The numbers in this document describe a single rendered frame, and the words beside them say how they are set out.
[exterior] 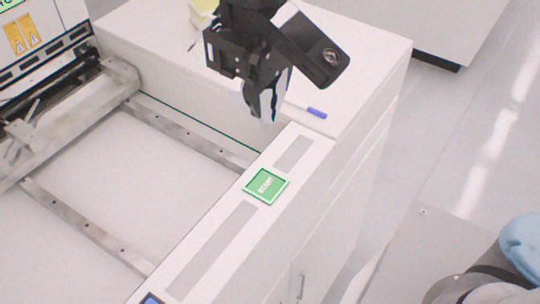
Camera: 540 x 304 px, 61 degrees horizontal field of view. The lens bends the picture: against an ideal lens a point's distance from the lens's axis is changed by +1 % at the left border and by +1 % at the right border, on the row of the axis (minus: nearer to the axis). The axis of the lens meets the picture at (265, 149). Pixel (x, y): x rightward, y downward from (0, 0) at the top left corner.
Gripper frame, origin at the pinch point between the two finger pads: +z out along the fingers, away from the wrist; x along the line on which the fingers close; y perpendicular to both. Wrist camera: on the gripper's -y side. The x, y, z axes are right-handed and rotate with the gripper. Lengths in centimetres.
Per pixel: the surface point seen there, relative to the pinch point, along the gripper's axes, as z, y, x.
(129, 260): 25.7, 15.4, 18.7
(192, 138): 25.7, 24.9, -8.3
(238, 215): 15.1, 1.2, 6.7
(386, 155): 111, 6, -104
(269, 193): 14.3, -0.7, 1.1
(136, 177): 28.7, 29.4, 4.2
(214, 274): 14.7, -1.9, 16.4
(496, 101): 111, -23, -166
